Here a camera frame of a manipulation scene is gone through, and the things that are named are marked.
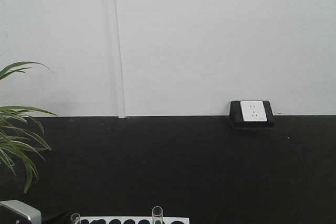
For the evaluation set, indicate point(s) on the clear glass tube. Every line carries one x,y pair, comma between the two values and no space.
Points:
75,219
157,215

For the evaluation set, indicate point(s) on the white test tube rack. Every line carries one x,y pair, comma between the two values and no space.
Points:
131,219

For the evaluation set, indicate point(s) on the green spider plant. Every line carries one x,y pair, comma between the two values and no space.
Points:
16,141

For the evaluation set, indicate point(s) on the white wall cable duct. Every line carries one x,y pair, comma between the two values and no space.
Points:
118,65

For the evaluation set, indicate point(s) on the white wall socket black frame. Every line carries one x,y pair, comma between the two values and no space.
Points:
251,114

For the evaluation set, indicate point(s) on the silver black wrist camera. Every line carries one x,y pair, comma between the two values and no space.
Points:
15,211

